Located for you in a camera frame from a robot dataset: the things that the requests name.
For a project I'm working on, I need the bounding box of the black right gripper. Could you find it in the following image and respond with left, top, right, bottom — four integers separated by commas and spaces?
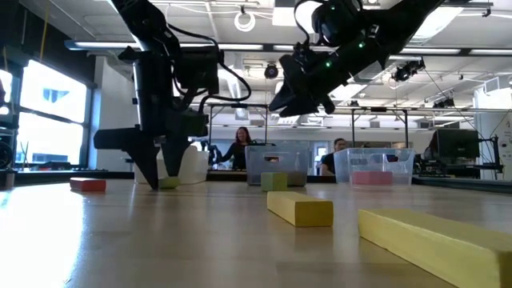
268, 38, 386, 118

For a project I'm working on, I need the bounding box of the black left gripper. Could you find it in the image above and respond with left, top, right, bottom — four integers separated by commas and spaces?
93, 54, 210, 190

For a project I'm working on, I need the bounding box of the green half-round block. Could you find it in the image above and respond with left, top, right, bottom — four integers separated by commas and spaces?
158, 177, 182, 190

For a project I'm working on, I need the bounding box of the red cube block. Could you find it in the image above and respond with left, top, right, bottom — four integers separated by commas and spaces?
350, 170, 377, 186

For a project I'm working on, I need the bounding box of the red rectangular block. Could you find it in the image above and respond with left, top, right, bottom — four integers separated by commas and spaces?
374, 170, 394, 186

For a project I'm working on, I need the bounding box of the yellow short rectangular block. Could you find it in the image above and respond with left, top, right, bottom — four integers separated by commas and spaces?
266, 190, 334, 228

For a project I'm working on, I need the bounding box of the yellow long rectangular block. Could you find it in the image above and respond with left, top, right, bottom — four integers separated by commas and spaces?
358, 208, 512, 288

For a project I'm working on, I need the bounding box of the white plastic bin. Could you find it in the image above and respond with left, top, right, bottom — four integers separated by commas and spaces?
134, 143, 210, 186

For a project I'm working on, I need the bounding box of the brown background desk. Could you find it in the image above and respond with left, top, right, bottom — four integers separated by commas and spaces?
206, 170, 247, 182

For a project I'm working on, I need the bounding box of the blue-grey translucent plastic bin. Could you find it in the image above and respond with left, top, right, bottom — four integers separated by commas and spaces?
245, 145, 311, 187

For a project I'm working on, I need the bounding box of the clear plastic bin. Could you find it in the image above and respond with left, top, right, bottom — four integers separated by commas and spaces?
334, 148, 415, 187

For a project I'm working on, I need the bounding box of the long ceiling light strip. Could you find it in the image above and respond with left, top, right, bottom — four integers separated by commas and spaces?
63, 39, 141, 50
218, 42, 264, 51
399, 47, 462, 55

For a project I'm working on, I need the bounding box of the large window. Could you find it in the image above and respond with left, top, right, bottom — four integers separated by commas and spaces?
0, 59, 95, 167

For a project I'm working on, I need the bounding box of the black computer monitor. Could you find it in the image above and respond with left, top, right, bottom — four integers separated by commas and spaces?
435, 127, 481, 159

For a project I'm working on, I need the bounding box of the grey cylinder stand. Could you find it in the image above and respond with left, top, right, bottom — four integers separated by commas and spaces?
0, 169, 17, 191

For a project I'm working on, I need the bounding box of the black equipment stand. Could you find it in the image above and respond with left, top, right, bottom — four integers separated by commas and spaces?
478, 134, 505, 174

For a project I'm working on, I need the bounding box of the black metal workstation frame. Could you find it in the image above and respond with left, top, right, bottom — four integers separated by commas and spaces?
350, 106, 410, 150
198, 102, 270, 153

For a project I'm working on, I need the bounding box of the black right camera cable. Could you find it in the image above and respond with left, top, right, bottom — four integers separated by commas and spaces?
293, 0, 318, 46

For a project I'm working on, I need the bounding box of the black camera cable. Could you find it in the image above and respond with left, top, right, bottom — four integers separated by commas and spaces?
166, 22, 253, 115
293, 0, 318, 46

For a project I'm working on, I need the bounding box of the black left camera cable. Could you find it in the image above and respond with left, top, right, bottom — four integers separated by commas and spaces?
166, 22, 253, 115

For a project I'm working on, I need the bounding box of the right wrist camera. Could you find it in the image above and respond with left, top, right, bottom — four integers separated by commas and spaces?
310, 0, 363, 47

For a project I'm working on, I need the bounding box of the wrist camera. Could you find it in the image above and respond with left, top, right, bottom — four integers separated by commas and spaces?
175, 50, 220, 96
310, 0, 363, 47

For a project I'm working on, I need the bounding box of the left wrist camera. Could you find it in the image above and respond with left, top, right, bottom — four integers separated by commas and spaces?
175, 50, 220, 96

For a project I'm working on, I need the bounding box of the black ceiling camera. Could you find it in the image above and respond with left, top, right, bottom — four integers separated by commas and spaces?
390, 58, 426, 83
431, 97, 456, 109

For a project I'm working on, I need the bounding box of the white cable coil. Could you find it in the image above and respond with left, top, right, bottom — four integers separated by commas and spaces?
234, 10, 256, 33

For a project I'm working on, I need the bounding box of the yellow hanging strap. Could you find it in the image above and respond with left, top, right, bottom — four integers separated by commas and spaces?
38, 0, 50, 63

